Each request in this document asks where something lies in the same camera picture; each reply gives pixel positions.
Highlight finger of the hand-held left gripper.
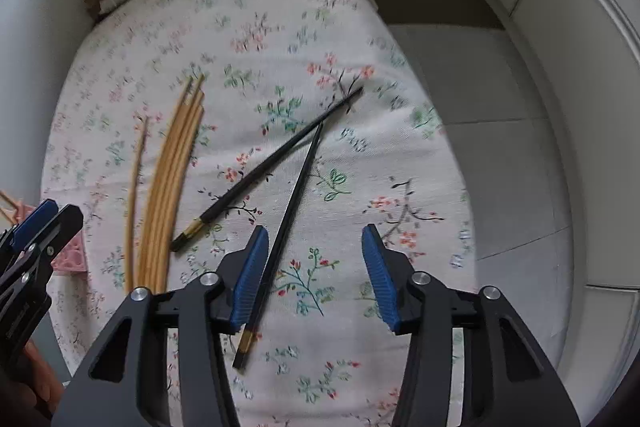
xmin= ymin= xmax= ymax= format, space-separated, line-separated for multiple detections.
xmin=0 ymin=199 xmax=60 ymax=258
xmin=0 ymin=204 xmax=84 ymax=305

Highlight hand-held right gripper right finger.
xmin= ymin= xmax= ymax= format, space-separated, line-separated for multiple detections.
xmin=361 ymin=223 xmax=581 ymax=427

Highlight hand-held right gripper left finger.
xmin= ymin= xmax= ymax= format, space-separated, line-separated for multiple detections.
xmin=52 ymin=226 xmax=271 ymax=427

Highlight pink plastic chopstick basket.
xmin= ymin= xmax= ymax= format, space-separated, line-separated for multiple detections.
xmin=10 ymin=202 xmax=88 ymax=275

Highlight light bamboo chopstick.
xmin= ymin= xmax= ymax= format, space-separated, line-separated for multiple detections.
xmin=0 ymin=189 xmax=23 ymax=223

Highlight black chopstick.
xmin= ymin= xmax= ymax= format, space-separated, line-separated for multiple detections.
xmin=232 ymin=123 xmax=325 ymax=370
xmin=170 ymin=86 xmax=366 ymax=253

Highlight bundle of bamboo chopsticks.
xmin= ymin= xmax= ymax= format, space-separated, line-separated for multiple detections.
xmin=122 ymin=62 xmax=208 ymax=295

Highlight person's left hand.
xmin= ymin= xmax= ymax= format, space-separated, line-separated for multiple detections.
xmin=0 ymin=339 xmax=66 ymax=419

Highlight floral tablecloth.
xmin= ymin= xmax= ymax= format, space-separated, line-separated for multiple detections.
xmin=42 ymin=0 xmax=476 ymax=427

